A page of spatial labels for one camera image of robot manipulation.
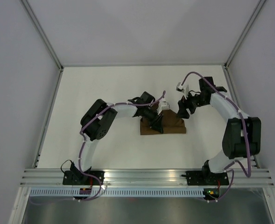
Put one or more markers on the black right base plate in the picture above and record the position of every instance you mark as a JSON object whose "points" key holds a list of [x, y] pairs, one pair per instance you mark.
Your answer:
{"points": [[198, 178]]}

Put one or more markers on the aluminium frame post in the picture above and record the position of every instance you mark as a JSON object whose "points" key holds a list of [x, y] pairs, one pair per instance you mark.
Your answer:
{"points": [[249, 25], [35, 22]]}

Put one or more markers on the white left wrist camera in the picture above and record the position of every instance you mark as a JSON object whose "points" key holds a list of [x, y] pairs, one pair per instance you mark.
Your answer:
{"points": [[162, 105]]}

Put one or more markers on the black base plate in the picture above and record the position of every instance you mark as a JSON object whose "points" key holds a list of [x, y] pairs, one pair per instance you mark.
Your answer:
{"points": [[198, 178], [79, 179]]}

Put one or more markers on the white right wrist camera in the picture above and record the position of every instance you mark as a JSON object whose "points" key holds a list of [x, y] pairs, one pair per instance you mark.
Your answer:
{"points": [[184, 89]]}

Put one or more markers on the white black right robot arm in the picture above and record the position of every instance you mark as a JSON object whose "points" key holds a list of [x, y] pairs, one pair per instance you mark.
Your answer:
{"points": [[242, 136]]}

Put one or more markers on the left aluminium frame post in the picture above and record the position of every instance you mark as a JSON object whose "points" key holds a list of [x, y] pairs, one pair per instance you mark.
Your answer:
{"points": [[35, 22]]}

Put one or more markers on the aluminium frame rail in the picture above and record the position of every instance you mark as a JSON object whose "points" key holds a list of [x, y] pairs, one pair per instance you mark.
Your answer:
{"points": [[129, 178]]}

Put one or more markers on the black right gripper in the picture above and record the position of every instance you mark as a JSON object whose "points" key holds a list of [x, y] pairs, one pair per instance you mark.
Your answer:
{"points": [[183, 104]]}

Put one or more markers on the right aluminium frame post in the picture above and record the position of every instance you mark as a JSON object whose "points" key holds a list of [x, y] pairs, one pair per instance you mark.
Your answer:
{"points": [[249, 25]]}

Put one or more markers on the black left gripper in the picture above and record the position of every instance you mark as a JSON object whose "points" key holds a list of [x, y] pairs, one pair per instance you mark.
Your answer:
{"points": [[156, 124]]}

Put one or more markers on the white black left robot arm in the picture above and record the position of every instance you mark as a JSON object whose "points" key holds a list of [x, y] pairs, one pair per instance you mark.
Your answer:
{"points": [[97, 121]]}

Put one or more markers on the brown cloth napkin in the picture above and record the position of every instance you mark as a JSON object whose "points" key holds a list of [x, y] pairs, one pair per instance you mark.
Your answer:
{"points": [[170, 122]]}

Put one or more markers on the white slotted cable duct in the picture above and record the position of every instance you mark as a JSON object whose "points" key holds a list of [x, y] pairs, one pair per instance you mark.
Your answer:
{"points": [[118, 192]]}

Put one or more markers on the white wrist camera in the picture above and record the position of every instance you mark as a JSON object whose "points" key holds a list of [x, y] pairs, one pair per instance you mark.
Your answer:
{"points": [[184, 89], [162, 105]]}

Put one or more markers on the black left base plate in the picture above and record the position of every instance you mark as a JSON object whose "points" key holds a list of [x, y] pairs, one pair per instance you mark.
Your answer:
{"points": [[79, 179]]}

